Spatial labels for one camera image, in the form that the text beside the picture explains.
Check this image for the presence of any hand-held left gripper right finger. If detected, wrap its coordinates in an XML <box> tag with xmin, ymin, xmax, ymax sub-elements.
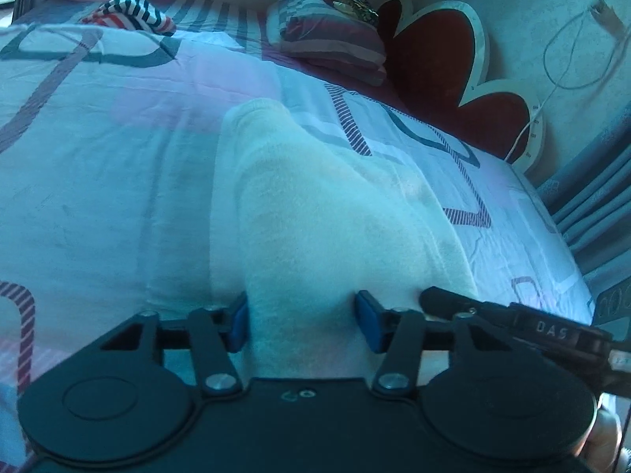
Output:
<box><xmin>355</xmin><ymin>290</ymin><xmax>514</xmax><ymax>401</ymax></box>

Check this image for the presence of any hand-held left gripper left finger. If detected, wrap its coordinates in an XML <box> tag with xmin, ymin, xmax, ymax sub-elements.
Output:
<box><xmin>100</xmin><ymin>292</ymin><xmax>248</xmax><ymax>398</ymax></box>

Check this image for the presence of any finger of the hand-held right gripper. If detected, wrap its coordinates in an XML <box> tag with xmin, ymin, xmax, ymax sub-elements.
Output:
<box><xmin>419</xmin><ymin>286</ymin><xmax>516</xmax><ymax>330</ymax></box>

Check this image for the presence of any white fleece towel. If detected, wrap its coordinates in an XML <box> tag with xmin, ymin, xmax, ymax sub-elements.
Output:
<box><xmin>209</xmin><ymin>97</ymin><xmax>482</xmax><ymax>381</ymax></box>

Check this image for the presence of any person's right hand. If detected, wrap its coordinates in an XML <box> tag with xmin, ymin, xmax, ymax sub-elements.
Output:
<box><xmin>584</xmin><ymin>401</ymin><xmax>624</xmax><ymax>473</ymax></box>

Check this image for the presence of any grey pleated curtain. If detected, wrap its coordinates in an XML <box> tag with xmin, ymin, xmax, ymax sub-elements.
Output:
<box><xmin>535</xmin><ymin>103</ymin><xmax>631</xmax><ymax>277</ymax></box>

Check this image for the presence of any patterned white bed cover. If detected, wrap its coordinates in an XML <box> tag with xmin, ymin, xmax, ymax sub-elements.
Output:
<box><xmin>0</xmin><ymin>22</ymin><xmax>595</xmax><ymax>465</ymax></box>

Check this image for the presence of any red scalloped headboard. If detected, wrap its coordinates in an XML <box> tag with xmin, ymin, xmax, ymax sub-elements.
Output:
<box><xmin>377</xmin><ymin>0</ymin><xmax>547</xmax><ymax>175</ymax></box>

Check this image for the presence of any striped pillow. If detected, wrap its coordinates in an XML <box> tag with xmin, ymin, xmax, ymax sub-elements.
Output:
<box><xmin>266</xmin><ymin>0</ymin><xmax>388</xmax><ymax>88</ymax></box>

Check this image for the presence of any striped bed sheet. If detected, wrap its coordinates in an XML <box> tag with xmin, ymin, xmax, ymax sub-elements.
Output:
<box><xmin>15</xmin><ymin>0</ymin><xmax>411</xmax><ymax>125</ymax></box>

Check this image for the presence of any colourful patterned cloth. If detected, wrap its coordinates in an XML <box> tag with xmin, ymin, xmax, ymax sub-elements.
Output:
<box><xmin>323</xmin><ymin>0</ymin><xmax>381</xmax><ymax>25</ymax></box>

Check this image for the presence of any striped garment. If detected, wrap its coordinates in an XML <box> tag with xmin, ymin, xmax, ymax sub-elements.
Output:
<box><xmin>81</xmin><ymin>0</ymin><xmax>177</xmax><ymax>37</ymax></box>

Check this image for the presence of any white cable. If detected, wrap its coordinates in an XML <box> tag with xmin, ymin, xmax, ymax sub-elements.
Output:
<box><xmin>503</xmin><ymin>6</ymin><xmax>618</xmax><ymax>162</ymax></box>

